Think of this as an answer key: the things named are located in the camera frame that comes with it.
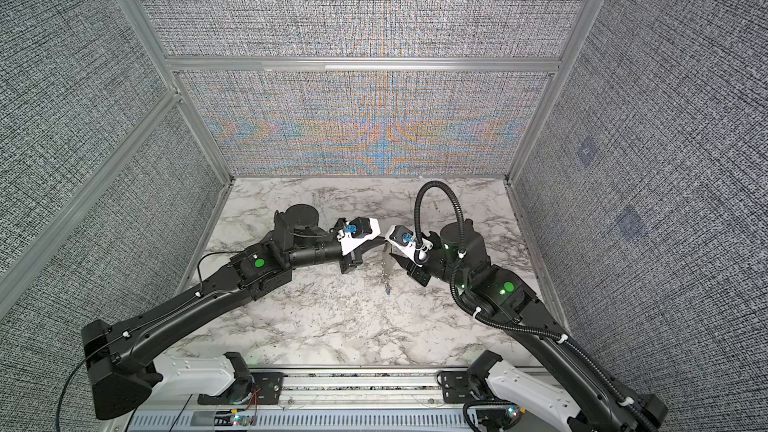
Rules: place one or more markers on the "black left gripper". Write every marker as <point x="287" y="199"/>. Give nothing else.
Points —
<point x="355" y="258"/>

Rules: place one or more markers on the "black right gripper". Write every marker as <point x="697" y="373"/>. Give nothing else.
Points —
<point x="416" y="271"/>

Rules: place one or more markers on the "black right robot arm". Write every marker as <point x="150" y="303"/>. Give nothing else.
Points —
<point x="585" y="396"/>

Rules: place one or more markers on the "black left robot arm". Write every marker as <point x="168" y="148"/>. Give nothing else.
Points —
<point x="123" y="359"/>

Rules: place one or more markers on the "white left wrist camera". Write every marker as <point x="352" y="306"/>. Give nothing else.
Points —
<point x="355" y="232"/>

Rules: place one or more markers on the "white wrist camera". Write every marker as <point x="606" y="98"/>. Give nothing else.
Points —
<point x="403" y="240"/>
<point x="355" y="232"/>

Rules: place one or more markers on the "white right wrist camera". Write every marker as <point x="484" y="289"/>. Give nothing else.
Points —
<point x="403" y="240"/>

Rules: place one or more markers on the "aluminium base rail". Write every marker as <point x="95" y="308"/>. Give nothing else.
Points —
<point x="370" y="399"/>

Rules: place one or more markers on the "aluminium enclosure frame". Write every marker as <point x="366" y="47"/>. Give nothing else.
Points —
<point x="141" y="139"/>

